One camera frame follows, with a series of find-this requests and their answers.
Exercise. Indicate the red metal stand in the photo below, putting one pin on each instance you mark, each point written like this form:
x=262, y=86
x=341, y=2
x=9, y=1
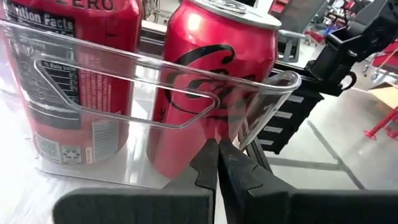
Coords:
x=384, y=124

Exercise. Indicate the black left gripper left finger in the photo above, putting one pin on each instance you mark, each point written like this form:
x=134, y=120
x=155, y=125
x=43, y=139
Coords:
x=174, y=205

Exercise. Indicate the red cart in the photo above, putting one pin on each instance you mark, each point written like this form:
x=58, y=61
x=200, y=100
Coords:
x=387, y=56

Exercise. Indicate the clear plastic bin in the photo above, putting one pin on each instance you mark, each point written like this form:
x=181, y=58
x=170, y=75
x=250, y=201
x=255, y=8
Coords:
x=149, y=74

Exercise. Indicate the red Coke Zero can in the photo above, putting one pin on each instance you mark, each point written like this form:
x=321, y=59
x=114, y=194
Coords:
x=211, y=34
x=102, y=87

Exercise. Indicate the black striped block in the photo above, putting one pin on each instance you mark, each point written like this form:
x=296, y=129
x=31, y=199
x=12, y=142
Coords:
x=289, y=124

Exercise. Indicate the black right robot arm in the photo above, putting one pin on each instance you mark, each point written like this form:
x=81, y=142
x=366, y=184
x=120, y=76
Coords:
x=357, y=40

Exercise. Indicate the grey stool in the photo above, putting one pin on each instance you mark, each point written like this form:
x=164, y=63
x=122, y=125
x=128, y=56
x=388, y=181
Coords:
x=289, y=40

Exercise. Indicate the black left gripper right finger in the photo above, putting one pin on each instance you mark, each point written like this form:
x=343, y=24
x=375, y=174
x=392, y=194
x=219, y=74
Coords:
x=280, y=208

